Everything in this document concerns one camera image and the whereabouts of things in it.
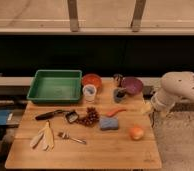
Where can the orange fruit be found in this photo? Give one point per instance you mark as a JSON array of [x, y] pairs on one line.
[[136, 132]]

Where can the dark grey mug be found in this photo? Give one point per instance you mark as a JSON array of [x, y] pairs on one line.
[[118, 94]]

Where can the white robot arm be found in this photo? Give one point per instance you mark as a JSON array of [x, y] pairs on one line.
[[173, 87]]

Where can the banana peel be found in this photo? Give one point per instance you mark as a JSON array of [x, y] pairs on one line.
[[46, 136]]

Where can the orange carrot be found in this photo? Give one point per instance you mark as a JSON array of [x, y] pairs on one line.
[[115, 111]]

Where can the blue sponge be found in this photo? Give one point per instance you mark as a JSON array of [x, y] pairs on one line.
[[108, 123]]

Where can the bunch of red grapes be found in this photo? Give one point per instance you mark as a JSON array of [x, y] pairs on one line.
[[90, 119]]

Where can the small metal cup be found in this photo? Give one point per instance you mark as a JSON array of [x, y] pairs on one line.
[[117, 79]]

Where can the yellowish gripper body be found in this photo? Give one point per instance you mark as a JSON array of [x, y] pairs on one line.
[[147, 108]]

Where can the purple bowl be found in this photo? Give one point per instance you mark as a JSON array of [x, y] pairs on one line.
[[132, 85]]

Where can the red bowl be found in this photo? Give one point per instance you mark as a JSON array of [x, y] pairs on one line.
[[93, 79]]

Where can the green plastic tray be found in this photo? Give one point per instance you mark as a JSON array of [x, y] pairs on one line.
[[55, 86]]

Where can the silver metal fork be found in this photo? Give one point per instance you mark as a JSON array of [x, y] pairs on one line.
[[66, 136]]

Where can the blue object at left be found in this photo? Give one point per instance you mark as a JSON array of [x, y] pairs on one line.
[[0, 117]]

